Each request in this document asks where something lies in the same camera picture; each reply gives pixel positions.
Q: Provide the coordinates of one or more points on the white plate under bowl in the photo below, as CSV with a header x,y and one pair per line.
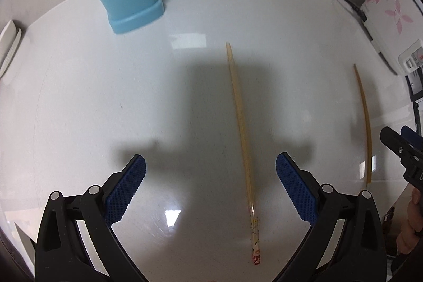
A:
x,y
11,53

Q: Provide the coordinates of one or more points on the dark bamboo chopstick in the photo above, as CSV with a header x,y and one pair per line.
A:
x,y
367,124

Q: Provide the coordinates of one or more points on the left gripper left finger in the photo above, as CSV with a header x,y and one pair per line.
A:
x,y
61,254

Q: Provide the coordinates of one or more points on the person right hand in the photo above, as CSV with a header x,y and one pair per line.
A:
x,y
408,238

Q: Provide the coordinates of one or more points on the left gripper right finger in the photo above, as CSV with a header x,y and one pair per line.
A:
x,y
344,241

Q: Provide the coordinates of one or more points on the chopstick red patterned end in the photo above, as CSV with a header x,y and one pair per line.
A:
x,y
246,155

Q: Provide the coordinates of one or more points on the white rice cooker pink flowers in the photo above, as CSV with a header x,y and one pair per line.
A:
x,y
396,30

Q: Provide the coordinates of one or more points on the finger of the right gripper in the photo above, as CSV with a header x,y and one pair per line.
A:
x,y
396,143
411,136

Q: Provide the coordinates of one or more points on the large white bowl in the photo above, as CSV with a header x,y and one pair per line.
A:
x,y
7,37

